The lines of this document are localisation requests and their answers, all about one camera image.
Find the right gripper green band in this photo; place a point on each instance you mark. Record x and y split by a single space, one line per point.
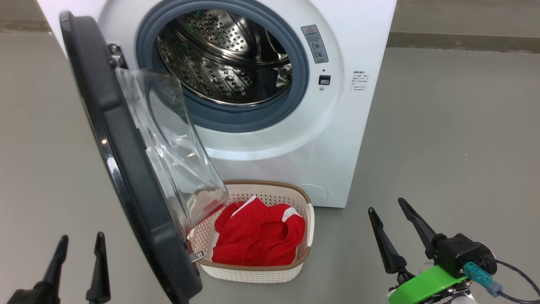
426 285

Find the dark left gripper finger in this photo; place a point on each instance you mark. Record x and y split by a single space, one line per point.
100 278
58 261

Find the black glass washing machine door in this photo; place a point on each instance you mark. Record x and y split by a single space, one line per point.
126 169

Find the white front-load washing machine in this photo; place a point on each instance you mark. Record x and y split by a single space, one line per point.
358 147

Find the cream perforated laundry basket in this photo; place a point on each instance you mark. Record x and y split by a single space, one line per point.
253 274

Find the grey rubber door seal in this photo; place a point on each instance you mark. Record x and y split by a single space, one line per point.
253 118

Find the metal door hinge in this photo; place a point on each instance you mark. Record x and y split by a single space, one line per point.
118 55

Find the grey warning sticker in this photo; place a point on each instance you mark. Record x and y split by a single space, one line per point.
314 44

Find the stainless steel perforated drum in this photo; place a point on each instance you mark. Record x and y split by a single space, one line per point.
219 63

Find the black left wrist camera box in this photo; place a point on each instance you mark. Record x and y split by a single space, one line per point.
29 295

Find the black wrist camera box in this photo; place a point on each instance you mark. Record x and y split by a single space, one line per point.
460 253
29 295

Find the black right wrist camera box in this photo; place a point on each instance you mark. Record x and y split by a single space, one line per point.
460 253

